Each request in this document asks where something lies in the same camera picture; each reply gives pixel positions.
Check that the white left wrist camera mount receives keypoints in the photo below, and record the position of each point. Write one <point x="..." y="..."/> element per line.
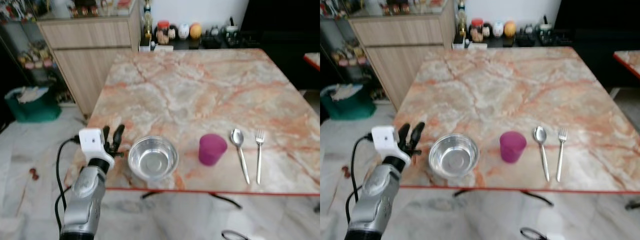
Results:
<point x="384" y="137"/>
<point x="91" y="139"/>

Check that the tall glass bottle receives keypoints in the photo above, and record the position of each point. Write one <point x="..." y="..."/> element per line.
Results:
<point x="147" y="20"/>
<point x="461" y="19"/>

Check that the purple plastic cup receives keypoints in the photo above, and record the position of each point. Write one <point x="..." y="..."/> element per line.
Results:
<point x="512" y="147"/>
<point x="212" y="150"/>

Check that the glass shelf with figurines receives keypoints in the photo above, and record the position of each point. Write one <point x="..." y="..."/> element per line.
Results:
<point x="32" y="57"/>
<point x="342" y="55"/>

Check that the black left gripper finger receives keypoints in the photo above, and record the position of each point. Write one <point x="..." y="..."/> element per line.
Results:
<point x="119" y="135"/>
<point x="106" y="135"/>
<point x="418" y="133"/>
<point x="404" y="133"/>

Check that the silver metal fork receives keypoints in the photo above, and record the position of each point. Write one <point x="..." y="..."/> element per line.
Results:
<point x="560" y="155"/>
<point x="259" y="155"/>

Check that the orange round ornament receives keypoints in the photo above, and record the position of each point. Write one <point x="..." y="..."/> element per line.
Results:
<point x="509" y="29"/>
<point x="195" y="31"/>

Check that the small red floor object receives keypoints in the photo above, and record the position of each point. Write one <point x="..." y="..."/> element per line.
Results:
<point x="345" y="172"/>
<point x="34" y="174"/>

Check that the red edged marble side table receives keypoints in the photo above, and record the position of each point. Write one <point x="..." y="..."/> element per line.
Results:
<point x="312" y="60"/>
<point x="629" y="62"/>

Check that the green plastic bin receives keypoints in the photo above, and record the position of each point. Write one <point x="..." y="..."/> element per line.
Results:
<point x="347" y="106"/>
<point x="35" y="107"/>

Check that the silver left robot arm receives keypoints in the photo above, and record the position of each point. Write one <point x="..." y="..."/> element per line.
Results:
<point x="85" y="200"/>
<point x="372" y="200"/>

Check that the light wooden cabinet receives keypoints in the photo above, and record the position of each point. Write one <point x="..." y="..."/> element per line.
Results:
<point x="90" y="55"/>
<point x="400" y="52"/>

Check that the silver metal spoon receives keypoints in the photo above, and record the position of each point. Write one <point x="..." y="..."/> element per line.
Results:
<point x="539" y="134"/>
<point x="236" y="136"/>

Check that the white egg shaped ornament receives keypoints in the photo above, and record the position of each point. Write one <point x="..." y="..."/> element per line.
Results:
<point x="498" y="29"/>
<point x="184" y="31"/>

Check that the black rack with cups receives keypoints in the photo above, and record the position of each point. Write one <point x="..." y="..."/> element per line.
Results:
<point x="230" y="39"/>
<point x="545" y="37"/>

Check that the white flat box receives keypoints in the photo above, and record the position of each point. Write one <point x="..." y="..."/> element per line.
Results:
<point x="155" y="47"/>
<point x="469" y="45"/>

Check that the red lidded jar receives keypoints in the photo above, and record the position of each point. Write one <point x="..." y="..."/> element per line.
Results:
<point x="477" y="31"/>
<point x="163" y="32"/>

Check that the stainless steel bowl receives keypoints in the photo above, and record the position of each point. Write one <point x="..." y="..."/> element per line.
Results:
<point x="153" y="158"/>
<point x="454" y="155"/>

